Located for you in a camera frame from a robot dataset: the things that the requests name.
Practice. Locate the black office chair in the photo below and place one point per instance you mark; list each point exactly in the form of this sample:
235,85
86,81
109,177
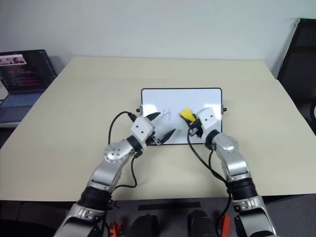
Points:
301,61

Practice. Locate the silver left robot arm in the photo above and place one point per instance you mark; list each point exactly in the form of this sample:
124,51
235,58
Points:
116,154

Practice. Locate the orange-red plastic piece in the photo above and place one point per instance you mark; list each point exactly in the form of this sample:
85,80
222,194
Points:
225,223
115,229

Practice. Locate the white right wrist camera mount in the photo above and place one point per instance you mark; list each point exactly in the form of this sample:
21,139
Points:
206,118

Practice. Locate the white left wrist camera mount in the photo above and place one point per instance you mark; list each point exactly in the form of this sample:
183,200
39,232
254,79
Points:
140,127

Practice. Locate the small black-framed whiteboard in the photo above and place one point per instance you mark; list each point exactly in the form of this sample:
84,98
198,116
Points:
182,98

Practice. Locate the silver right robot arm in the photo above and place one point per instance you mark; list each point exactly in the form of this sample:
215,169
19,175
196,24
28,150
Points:
228,145

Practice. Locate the dark rounded shape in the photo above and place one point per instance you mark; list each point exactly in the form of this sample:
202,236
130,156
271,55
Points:
201,223
144,225

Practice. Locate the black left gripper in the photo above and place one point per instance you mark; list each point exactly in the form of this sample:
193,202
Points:
153,138

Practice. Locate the black flat strip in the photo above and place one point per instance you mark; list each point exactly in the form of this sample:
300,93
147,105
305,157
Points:
170,206

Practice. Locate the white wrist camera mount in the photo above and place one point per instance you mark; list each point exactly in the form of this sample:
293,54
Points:
206,118
140,127

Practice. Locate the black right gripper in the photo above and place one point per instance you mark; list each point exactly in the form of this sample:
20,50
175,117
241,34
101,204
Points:
196,129

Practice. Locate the yellow whiteboard eraser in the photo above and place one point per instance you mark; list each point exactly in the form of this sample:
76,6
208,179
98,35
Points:
186,114

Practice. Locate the open laptop with purple keyboard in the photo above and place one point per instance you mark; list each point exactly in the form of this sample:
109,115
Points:
19,74

